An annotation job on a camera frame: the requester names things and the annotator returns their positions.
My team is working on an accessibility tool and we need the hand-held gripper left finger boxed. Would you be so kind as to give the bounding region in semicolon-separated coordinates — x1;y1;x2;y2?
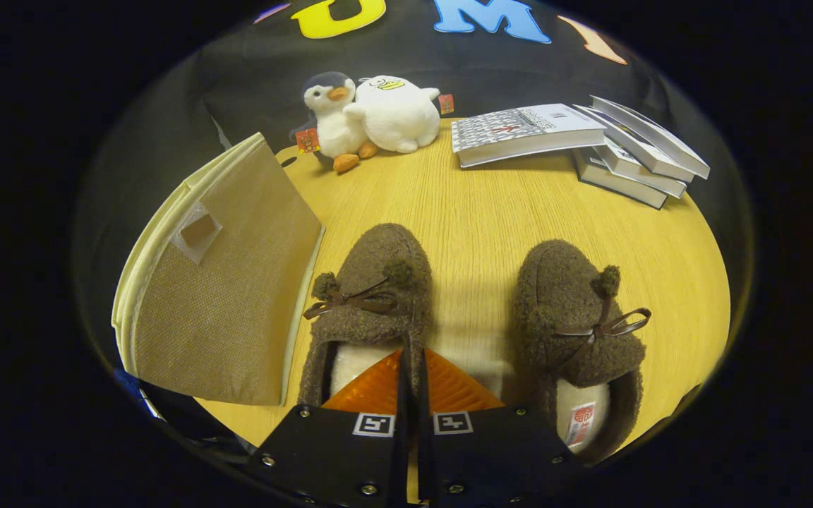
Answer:
248;348;411;508

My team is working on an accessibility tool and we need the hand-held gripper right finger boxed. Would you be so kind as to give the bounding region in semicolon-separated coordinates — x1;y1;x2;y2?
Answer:
417;348;587;508

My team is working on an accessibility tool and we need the brown fuzzy shoe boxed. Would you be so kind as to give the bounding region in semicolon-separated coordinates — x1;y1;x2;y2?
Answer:
512;238;653;466
297;223;434;410

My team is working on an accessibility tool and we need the beige fabric storage box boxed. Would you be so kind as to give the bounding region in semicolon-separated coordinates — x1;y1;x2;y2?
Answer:
112;132;326;408

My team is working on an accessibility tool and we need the dark grey book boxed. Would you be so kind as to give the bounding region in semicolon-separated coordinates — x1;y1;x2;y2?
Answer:
574;148;668;210

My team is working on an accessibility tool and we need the grey white penguin plush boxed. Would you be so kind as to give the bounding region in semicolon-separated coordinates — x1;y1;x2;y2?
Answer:
290;71;379;175

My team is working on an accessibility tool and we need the grey patterned cover book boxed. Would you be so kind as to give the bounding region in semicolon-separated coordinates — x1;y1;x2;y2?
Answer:
451;104;608;169

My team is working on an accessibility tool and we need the white duck plush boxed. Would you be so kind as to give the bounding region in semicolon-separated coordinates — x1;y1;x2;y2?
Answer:
343;75;442;155

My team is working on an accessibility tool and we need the plain white book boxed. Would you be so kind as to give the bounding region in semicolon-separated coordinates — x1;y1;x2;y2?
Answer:
594;138;688;198

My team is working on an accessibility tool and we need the white book with dark picture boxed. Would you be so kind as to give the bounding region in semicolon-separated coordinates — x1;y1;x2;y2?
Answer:
590;95;711;180

